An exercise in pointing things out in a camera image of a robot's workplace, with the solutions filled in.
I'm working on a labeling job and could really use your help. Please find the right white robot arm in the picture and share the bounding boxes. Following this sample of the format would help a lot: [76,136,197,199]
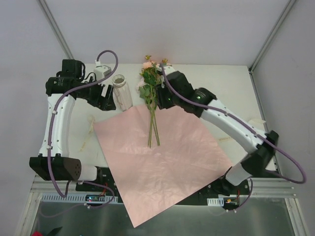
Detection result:
[156,66,279,196]

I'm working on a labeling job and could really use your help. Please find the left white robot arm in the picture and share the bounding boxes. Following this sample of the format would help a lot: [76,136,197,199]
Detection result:
[29,59,116,191]

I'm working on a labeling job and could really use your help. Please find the white ribbed ceramic vase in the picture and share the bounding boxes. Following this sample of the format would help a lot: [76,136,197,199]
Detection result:
[112,74,133,111]

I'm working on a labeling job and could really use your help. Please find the right white cable duct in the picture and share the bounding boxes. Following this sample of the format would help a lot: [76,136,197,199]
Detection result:
[207,198,241,207]

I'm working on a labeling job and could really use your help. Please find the right aluminium frame post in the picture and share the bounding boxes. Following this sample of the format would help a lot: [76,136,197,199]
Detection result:
[249,0,298,75]

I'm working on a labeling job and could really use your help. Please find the aluminium extrusion rail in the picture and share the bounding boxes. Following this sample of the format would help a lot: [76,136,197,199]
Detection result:
[30,176,297,198]

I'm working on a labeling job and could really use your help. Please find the red object at bottom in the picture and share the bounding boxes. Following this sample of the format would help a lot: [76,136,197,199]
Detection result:
[31,231,43,236]

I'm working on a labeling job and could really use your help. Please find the aluminium frame post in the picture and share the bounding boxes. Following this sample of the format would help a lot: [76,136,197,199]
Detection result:
[249,0,298,75]
[36,0,74,59]

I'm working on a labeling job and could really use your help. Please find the purple wrapping paper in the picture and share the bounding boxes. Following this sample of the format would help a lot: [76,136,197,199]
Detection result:
[94,105,232,227]

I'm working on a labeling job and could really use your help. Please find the left aluminium frame post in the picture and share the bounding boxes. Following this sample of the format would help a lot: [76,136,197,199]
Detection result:
[36,0,74,59]

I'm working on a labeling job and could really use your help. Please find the purple cable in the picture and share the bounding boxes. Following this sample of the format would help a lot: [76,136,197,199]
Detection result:
[48,50,119,199]
[159,62,307,214]

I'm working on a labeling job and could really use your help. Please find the pink flowers with green leaves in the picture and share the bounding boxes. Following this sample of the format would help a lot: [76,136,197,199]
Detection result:
[137,55,162,148]

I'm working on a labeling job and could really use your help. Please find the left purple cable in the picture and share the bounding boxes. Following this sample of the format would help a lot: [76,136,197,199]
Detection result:
[48,50,119,199]

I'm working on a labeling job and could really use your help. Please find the white cable duct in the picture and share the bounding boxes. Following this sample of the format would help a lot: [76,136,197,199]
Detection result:
[41,193,118,204]
[207,198,241,207]

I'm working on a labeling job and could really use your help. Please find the cream printed ribbon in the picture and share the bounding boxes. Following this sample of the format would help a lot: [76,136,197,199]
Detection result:
[78,114,266,153]

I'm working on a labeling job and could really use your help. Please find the left white cable duct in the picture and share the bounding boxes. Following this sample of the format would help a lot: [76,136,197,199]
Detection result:
[41,193,118,204]

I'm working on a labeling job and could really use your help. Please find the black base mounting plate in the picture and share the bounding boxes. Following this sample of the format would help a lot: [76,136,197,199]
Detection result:
[75,167,250,206]

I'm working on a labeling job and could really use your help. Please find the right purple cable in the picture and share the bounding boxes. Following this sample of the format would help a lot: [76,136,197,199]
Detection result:
[159,62,307,214]

